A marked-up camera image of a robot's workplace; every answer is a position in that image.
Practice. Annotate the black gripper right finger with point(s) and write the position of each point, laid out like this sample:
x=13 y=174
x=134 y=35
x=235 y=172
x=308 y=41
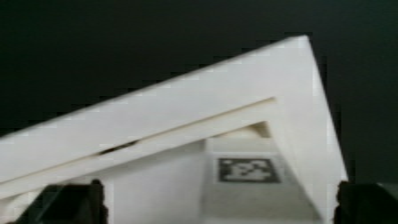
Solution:
x=367 y=203

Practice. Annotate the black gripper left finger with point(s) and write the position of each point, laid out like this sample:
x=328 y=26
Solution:
x=68 y=204

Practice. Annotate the white square tabletop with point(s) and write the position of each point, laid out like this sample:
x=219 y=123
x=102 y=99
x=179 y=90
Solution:
x=131 y=141

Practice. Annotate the white leg with tag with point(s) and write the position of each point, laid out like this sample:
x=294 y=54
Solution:
x=253 y=193

